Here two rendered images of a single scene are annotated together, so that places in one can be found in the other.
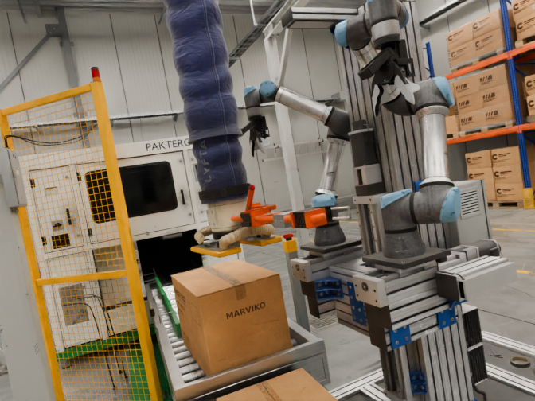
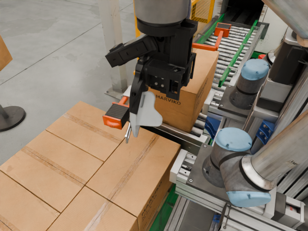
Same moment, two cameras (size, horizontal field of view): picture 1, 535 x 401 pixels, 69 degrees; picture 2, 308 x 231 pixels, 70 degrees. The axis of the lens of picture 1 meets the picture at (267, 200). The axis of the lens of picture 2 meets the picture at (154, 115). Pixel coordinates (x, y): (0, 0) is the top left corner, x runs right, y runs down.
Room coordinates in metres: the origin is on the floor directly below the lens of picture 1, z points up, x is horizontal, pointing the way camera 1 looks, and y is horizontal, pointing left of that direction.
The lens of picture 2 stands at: (0.91, -0.65, 1.84)
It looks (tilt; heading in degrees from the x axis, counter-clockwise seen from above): 45 degrees down; 50
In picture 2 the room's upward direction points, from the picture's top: straight up
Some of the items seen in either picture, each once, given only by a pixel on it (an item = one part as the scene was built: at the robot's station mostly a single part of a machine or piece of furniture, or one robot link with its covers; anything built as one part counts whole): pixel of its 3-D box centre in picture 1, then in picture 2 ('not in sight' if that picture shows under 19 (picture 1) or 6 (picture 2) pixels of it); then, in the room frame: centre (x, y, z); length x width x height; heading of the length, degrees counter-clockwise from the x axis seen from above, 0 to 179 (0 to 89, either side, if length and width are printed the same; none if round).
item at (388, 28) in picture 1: (384, 33); (162, 1); (1.13, -0.41, 1.74); 0.08 x 0.08 x 0.05
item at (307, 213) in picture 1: (308, 218); (117, 115); (1.18, -0.11, 1.25); 0.08 x 0.07 x 0.05; 29
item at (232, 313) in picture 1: (227, 311); (181, 85); (2.00, 0.31, 0.75); 0.60 x 0.40 x 0.40; 24
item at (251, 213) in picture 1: (255, 217); not in sight; (1.48, 0.05, 1.25); 0.10 x 0.08 x 0.06; 119
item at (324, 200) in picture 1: (324, 208); (253, 74); (1.88, -0.27, 1.20); 0.13 x 0.12 x 0.14; 174
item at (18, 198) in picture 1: (13, 178); not in sight; (2.07, 1.29, 1.62); 0.20 x 0.05 x 0.30; 20
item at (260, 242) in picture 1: (252, 236); not in sight; (1.75, 0.09, 1.15); 0.34 x 0.10 x 0.05; 29
